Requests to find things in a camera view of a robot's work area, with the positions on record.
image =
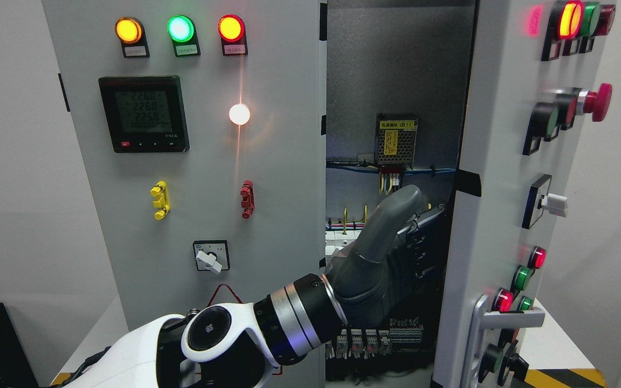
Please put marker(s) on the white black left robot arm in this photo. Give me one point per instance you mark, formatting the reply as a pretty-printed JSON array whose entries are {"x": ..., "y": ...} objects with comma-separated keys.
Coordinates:
[{"x": 224, "y": 345}]

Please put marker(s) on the yellow terminal post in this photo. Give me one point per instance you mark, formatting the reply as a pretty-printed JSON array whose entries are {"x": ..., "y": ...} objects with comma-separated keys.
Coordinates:
[{"x": 161, "y": 202}]

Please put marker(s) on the lower relay terminal row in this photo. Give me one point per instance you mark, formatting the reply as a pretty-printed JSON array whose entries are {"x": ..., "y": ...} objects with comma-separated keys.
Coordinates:
[{"x": 396, "y": 335}]

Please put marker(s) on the green indicator lamp left door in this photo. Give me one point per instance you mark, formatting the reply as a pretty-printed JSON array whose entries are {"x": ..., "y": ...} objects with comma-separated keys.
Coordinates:
[{"x": 183, "y": 35}]

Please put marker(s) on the white glowing indicator lamp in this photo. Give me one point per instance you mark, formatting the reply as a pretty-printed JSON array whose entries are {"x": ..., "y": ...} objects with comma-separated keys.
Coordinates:
[{"x": 239, "y": 114}]

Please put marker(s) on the red terminal post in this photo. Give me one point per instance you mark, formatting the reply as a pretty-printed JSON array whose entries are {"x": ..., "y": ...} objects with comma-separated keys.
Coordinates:
[{"x": 248, "y": 204}]

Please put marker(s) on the yellow indicator lamp left door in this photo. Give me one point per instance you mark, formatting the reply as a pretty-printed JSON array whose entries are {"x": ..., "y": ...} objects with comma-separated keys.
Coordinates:
[{"x": 132, "y": 37}]

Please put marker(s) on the red triangle warning sticker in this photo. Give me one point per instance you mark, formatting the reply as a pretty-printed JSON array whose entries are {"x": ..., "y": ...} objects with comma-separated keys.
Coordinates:
[{"x": 223, "y": 293}]

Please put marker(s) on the white socket breaker row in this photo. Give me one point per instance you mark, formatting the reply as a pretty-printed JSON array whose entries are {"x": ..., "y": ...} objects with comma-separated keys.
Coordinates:
[{"x": 336, "y": 241}]

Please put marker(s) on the metal mesh power supply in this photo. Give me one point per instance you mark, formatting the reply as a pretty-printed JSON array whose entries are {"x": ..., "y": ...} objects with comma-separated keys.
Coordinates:
[{"x": 395, "y": 138}]

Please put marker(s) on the white selector switch right door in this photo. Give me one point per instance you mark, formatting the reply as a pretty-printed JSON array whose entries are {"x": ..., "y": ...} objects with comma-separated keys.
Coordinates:
[{"x": 540, "y": 201}]

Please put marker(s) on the white rotary selector switch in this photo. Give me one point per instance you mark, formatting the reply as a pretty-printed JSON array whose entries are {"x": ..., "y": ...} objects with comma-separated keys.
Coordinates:
[{"x": 211, "y": 255}]

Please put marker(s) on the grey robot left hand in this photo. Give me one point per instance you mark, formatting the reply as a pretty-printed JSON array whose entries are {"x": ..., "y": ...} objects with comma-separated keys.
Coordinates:
[{"x": 399, "y": 250}]

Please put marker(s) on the grey cabinet door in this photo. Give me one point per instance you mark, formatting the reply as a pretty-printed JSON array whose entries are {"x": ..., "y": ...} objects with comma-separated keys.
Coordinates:
[
  {"x": 281, "y": 149},
  {"x": 520, "y": 124}
]

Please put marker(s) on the black digital power meter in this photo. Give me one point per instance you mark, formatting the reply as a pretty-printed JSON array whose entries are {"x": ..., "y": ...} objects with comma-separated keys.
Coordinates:
[{"x": 145, "y": 114}]

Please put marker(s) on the red emergency stop button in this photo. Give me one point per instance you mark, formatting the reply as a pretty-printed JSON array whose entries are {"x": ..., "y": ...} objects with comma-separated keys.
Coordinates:
[{"x": 595, "y": 103}]

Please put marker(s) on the red indicator lamp left door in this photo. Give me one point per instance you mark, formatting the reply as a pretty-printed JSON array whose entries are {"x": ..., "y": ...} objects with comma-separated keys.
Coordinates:
[{"x": 232, "y": 31}]

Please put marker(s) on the silver door handle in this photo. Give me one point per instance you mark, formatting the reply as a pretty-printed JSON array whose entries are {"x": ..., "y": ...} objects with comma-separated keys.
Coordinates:
[{"x": 483, "y": 319}]

